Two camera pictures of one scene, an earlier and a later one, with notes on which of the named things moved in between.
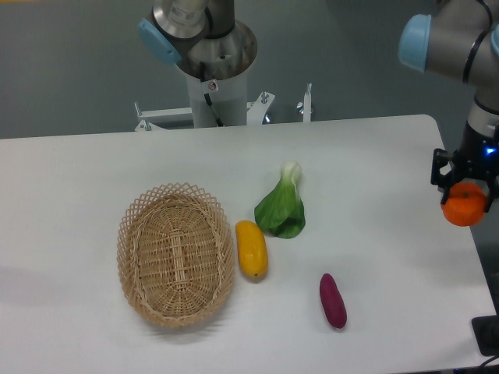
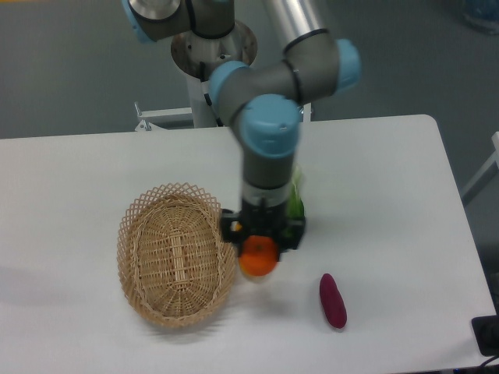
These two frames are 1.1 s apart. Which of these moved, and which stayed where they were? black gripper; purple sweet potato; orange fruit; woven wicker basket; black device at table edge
Moved: black gripper; orange fruit
Stayed: purple sweet potato; woven wicker basket; black device at table edge
